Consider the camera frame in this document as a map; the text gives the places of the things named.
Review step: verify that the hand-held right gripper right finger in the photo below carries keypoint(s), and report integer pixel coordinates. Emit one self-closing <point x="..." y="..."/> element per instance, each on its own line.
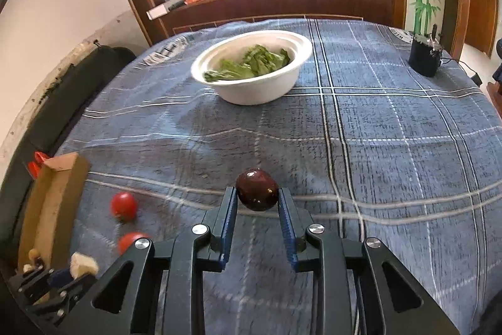
<point x="288" y="233"/>

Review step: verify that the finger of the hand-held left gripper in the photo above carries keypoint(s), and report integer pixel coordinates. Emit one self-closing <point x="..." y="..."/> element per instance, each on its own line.
<point x="70" y="295"/>
<point x="60" y="277"/>

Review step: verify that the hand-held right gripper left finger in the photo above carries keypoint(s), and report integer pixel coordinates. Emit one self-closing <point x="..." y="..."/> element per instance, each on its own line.
<point x="228" y="225"/>

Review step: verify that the large dark plum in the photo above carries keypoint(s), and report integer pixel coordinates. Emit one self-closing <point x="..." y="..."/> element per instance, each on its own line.
<point x="257" y="189"/>

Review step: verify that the red tomato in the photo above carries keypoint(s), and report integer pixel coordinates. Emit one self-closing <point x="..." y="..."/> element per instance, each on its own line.
<point x="124" y="206"/>
<point x="127" y="241"/>

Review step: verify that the shallow cardboard box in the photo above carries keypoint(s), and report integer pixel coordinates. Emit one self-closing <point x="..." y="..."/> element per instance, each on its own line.
<point x="51" y="201"/>

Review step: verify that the red plastic bag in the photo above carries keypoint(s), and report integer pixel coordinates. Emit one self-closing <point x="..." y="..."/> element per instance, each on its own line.
<point x="37" y="164"/>

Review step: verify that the white bowl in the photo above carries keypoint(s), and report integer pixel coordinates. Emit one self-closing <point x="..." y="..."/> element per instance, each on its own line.
<point x="255" y="87"/>

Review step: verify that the green leafy vegetables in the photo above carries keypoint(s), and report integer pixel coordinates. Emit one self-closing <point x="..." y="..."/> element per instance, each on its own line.
<point x="251" y="64"/>

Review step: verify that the black sofa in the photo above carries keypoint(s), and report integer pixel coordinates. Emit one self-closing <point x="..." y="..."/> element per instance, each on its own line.
<point x="51" y="103"/>

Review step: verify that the small black motor device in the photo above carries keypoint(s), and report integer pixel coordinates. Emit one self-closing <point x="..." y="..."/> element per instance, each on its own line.
<point x="424" y="56"/>

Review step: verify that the white flat box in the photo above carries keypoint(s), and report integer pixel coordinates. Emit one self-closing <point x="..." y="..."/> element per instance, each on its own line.
<point x="160" y="10"/>

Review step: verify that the wooden counter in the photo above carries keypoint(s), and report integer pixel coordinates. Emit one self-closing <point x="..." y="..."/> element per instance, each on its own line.
<point x="294" y="1"/>

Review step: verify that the brown wooden door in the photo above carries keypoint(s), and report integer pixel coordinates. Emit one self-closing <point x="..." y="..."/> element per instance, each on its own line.
<point x="480" y="5"/>

